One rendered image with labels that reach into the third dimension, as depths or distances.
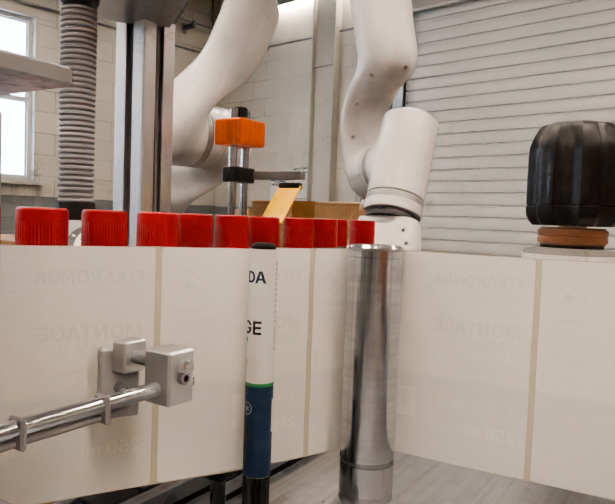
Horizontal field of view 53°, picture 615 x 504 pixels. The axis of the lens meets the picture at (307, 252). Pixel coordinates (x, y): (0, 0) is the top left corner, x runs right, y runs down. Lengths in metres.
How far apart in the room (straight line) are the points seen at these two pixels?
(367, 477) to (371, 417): 0.04
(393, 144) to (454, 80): 4.66
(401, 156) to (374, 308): 0.50
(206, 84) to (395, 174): 0.41
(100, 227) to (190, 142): 0.67
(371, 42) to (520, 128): 4.33
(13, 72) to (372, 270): 0.25
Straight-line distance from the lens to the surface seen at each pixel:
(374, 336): 0.42
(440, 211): 5.46
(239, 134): 0.71
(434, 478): 0.54
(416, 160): 0.90
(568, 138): 0.58
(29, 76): 0.28
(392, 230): 0.87
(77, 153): 0.59
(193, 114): 1.12
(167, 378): 0.34
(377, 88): 0.96
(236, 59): 1.13
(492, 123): 5.33
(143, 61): 0.70
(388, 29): 0.94
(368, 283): 0.42
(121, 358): 0.37
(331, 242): 0.71
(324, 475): 0.53
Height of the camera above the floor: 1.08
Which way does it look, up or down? 3 degrees down
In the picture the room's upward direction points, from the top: 2 degrees clockwise
